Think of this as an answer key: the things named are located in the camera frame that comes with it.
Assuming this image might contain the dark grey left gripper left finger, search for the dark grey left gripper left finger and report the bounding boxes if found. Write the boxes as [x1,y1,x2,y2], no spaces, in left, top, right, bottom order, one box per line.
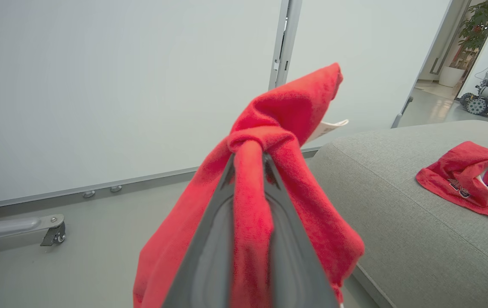
[161,153,237,308]

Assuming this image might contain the grey fabric sofa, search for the grey fabric sofa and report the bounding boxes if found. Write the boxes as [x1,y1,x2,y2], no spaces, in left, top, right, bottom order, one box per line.
[308,120,488,308]

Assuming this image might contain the white plant pot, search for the white plant pot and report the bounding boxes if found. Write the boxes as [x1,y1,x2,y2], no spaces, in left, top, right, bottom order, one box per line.
[439,65,465,88]

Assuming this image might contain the long grey partition foot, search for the long grey partition foot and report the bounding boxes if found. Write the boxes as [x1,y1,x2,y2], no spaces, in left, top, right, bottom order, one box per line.
[0,192,65,246]

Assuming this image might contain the grey upright partition post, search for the grey upright partition post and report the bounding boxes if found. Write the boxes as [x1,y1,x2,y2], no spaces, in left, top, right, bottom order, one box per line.
[268,0,303,90]

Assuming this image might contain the plain red garment with tag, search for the plain red garment with tag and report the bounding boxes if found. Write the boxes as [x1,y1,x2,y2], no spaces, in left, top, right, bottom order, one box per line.
[133,63,365,308]

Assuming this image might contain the red garment with white trim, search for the red garment with white trim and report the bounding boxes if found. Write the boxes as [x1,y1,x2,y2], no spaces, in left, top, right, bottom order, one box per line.
[415,141,488,222]

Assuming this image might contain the green potted plant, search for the green potted plant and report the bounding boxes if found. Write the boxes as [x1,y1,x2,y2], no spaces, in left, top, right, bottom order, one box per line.
[458,0,488,53]

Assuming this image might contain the thin grey partition leg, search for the thin grey partition leg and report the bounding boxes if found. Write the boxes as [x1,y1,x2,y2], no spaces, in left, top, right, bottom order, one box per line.
[391,96,414,129]

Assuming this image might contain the small black caster wheel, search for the small black caster wheel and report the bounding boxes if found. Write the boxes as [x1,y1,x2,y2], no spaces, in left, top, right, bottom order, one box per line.
[41,222,66,247]

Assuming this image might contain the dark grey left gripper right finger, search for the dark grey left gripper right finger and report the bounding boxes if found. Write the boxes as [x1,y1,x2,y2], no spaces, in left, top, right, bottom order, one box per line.
[262,153,339,308]

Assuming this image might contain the grey partition bottom rail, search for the grey partition bottom rail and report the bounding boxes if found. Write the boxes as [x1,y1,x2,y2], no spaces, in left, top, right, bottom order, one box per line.
[0,166,198,210]

